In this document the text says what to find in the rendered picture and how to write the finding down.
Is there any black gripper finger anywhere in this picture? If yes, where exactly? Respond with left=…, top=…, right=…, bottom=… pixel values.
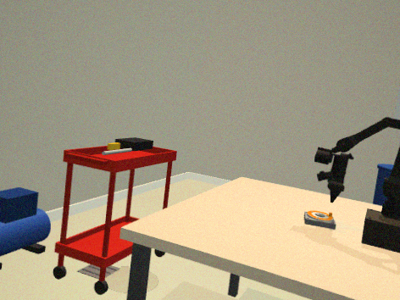
left=330, top=189, right=341, bottom=203

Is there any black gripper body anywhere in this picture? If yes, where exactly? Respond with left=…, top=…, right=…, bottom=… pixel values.
left=328, top=165, right=346, bottom=192

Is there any orange and white round plate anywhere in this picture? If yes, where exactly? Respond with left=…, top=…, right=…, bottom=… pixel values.
left=307, top=211, right=333, bottom=221

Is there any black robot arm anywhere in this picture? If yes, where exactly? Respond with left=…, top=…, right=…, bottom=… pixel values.
left=314, top=117, right=400, bottom=220

